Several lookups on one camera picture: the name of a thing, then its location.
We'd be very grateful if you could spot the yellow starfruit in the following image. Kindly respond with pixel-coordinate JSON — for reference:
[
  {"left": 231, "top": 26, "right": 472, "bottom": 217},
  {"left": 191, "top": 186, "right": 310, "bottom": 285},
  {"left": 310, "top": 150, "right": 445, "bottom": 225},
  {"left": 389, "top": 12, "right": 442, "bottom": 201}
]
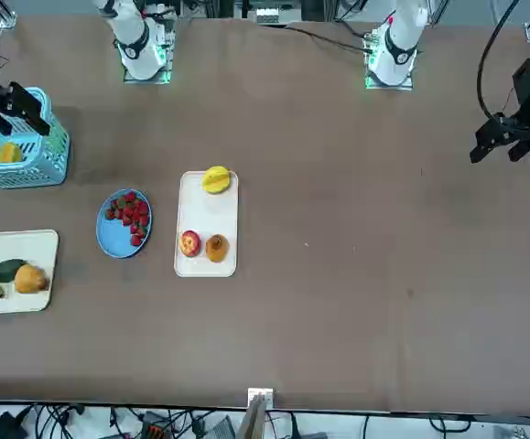
[{"left": 200, "top": 165, "right": 234, "bottom": 196}]

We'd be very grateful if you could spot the dark green avocado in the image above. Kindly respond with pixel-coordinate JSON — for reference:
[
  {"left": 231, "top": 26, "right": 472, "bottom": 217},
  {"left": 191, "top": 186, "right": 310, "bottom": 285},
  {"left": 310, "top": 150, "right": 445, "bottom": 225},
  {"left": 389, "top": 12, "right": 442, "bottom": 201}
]
[{"left": 0, "top": 258, "right": 28, "bottom": 284}]

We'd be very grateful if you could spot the cream tray with banana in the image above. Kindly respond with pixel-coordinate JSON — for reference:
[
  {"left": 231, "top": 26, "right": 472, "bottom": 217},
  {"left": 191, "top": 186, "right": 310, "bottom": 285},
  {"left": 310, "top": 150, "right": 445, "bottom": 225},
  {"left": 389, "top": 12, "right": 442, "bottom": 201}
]
[{"left": 0, "top": 229, "right": 59, "bottom": 316}]

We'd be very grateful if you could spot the light blue plastic basket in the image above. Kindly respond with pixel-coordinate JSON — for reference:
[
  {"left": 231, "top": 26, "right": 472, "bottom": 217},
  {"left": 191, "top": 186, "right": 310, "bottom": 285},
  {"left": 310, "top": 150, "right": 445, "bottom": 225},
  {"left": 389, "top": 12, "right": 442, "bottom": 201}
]
[{"left": 0, "top": 86, "right": 71, "bottom": 189}]

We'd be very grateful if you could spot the blue round plate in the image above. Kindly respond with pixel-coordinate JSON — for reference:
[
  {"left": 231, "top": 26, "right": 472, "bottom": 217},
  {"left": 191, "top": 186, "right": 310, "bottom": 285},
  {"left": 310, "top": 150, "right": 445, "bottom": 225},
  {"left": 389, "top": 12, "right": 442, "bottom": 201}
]
[{"left": 95, "top": 187, "right": 154, "bottom": 260}]

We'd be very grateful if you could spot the yellow fruit in basket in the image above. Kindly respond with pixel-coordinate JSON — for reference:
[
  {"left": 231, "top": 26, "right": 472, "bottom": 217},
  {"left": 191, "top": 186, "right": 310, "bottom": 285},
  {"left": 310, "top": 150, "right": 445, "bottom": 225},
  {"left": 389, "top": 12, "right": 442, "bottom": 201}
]
[{"left": 0, "top": 142, "right": 23, "bottom": 165}]

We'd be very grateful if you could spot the cream tray with apple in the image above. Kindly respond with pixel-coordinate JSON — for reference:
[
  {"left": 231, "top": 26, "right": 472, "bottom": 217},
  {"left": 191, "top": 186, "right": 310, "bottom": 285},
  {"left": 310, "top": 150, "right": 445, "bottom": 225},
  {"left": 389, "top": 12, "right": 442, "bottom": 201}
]
[{"left": 174, "top": 170, "right": 239, "bottom": 278}]

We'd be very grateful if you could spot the aluminium post bracket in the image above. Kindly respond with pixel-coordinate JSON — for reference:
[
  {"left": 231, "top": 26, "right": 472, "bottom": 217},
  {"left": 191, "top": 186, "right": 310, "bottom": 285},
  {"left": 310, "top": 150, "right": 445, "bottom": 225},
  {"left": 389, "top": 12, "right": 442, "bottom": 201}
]
[{"left": 247, "top": 387, "right": 275, "bottom": 410}]

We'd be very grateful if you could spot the red apple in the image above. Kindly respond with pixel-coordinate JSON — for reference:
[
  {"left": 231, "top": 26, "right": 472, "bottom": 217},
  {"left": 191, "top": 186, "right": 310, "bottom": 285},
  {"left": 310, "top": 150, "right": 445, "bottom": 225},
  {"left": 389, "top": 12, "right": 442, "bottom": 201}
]
[{"left": 179, "top": 230, "right": 202, "bottom": 258}]

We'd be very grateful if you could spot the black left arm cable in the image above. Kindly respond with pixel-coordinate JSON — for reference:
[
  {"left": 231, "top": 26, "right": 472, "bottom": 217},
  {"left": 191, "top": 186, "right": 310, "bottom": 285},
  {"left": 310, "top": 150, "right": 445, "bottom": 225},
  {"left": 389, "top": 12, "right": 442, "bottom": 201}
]
[{"left": 259, "top": 22, "right": 375, "bottom": 54}]

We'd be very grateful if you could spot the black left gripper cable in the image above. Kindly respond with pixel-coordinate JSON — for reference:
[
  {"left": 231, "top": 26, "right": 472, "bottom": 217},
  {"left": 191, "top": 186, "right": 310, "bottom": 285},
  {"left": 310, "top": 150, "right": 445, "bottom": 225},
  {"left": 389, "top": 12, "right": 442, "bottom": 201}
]
[{"left": 476, "top": 0, "right": 522, "bottom": 121}]

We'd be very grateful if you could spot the aluminium profile post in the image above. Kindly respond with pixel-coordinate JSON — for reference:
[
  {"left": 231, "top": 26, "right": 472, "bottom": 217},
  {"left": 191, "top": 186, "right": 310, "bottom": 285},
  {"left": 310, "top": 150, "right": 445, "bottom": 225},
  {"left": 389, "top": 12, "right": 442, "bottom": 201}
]
[{"left": 239, "top": 391, "right": 265, "bottom": 439}]

